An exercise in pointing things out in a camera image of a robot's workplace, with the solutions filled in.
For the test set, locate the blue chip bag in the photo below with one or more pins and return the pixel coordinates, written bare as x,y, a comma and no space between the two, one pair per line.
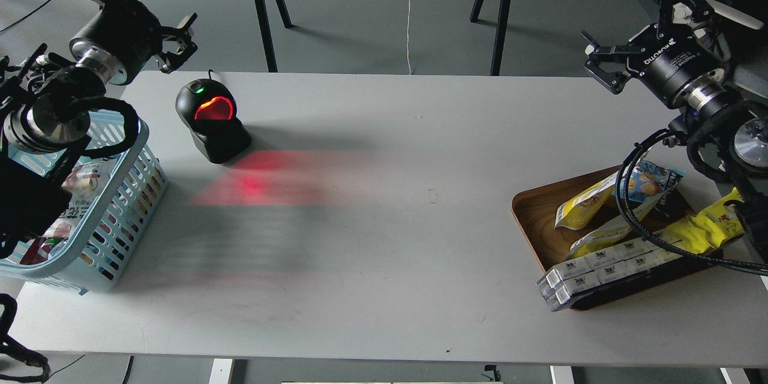
651,181

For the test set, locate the brown wooden tray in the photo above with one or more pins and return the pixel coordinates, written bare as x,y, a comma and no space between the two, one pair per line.
534,211

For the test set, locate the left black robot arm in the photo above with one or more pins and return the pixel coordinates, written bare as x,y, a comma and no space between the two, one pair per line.
55,110

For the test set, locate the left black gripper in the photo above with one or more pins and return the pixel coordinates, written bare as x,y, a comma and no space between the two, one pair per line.
130,33

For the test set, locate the black barcode scanner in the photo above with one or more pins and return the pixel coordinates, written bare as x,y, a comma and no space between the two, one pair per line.
208,109

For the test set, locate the light blue plastic basket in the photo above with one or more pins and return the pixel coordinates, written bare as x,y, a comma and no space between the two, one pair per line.
97,253

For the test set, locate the yellow cartoon snack bag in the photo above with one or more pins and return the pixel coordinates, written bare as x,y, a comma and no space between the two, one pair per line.
712,227

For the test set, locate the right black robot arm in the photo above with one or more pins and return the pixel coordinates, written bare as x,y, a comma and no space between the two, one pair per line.
724,133

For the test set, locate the yellow white snack pouch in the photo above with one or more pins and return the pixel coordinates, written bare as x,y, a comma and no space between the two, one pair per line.
577,212

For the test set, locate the red white snack bag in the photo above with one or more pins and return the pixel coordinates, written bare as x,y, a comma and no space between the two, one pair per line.
85,182

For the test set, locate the yellow white flat pouch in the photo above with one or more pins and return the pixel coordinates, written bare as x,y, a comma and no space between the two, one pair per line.
611,232

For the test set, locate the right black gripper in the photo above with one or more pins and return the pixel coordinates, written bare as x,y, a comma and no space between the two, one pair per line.
664,65

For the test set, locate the white boxed snack pack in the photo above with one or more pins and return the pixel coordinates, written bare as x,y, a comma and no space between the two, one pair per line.
584,282

